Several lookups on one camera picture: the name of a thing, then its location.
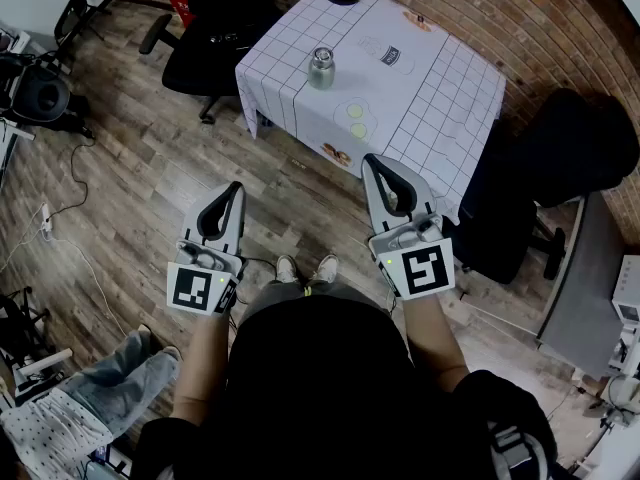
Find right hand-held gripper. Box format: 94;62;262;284
360;152;456;302

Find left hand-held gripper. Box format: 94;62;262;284
166;181;247;315

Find steel water bottle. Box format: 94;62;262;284
307;63;336;91

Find person's left forearm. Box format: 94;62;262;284
169;309;237;427

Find person's right forearm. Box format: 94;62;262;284
401;292;472;395

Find person's left white shoe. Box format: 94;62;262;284
275;254;300;285

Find person's white shoe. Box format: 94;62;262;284
312;253;339;285
275;254;300;285

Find white grid tablecloth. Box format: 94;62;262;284
234;0;507;225

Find person's grey trousers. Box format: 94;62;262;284
239;276;397;330

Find person's right white shoe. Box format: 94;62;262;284
312;253;339;285

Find black office chair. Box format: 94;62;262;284
138;0;281;124
442;87;640;285

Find person's black shirt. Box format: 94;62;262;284
129;292;559;480

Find grey desk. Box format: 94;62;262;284
536;191;627;380

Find black round device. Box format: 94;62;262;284
8;63;72;125

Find white appliance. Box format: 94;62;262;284
611;254;640;330

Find white grey machine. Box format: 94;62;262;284
598;327;640;430

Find white floor cable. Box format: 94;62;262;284
0;207;129;339

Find black floor cable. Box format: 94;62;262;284
49;135;96;218

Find grey shoulder strap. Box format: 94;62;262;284
487;420;549;480

